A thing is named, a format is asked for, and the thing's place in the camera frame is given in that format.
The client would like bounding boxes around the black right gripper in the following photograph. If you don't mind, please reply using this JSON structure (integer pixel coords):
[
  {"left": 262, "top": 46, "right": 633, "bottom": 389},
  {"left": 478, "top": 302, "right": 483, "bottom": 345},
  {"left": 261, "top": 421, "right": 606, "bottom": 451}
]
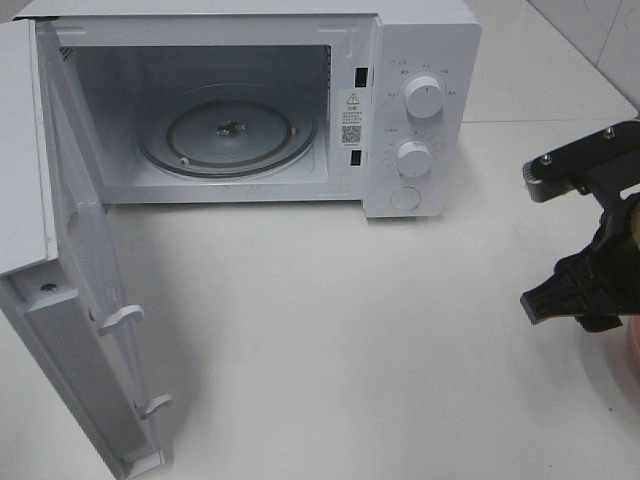
[{"left": 520, "top": 185, "right": 639, "bottom": 333}]

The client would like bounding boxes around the pink round plate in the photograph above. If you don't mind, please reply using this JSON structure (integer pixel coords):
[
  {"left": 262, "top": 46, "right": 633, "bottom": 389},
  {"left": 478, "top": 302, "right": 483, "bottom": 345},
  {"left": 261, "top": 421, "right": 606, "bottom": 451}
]
[{"left": 626, "top": 315, "right": 640, "bottom": 372}]

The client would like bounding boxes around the white round door button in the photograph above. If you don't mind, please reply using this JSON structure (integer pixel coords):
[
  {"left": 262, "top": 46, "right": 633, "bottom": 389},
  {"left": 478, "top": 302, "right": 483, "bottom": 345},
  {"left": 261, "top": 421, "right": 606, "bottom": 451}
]
[{"left": 390, "top": 187, "right": 421, "bottom": 212}]

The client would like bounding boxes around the white timer knob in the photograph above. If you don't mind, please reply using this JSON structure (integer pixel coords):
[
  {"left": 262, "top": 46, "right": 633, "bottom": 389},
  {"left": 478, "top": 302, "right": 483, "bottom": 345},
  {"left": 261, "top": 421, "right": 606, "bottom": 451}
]
[{"left": 396, "top": 141, "right": 434, "bottom": 178}]

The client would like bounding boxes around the white microwave door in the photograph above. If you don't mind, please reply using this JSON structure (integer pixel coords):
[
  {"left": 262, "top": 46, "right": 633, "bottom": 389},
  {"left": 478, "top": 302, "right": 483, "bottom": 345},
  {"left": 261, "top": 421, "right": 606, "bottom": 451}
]
[{"left": 1, "top": 19, "right": 171, "bottom": 479}]

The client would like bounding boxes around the white upper power knob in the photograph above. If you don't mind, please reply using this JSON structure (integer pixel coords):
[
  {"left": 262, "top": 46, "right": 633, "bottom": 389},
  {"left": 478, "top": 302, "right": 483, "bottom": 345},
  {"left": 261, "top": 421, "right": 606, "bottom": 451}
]
[{"left": 403, "top": 72, "right": 444, "bottom": 119}]

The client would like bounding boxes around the white microwave oven body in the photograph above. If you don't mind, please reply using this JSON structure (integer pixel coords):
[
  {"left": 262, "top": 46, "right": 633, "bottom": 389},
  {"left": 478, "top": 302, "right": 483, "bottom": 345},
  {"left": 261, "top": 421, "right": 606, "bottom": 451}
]
[{"left": 1, "top": 1, "right": 481, "bottom": 218}]

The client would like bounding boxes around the white warning label sticker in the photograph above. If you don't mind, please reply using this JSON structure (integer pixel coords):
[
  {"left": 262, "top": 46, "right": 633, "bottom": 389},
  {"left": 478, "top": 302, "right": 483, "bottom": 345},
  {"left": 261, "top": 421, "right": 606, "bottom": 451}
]
[{"left": 339, "top": 88, "right": 371, "bottom": 148}]

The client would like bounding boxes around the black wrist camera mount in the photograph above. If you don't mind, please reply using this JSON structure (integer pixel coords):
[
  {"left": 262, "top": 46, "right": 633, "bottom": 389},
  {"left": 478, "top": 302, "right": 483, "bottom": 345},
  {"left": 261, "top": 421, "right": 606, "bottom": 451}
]
[{"left": 522, "top": 119, "right": 639, "bottom": 203}]

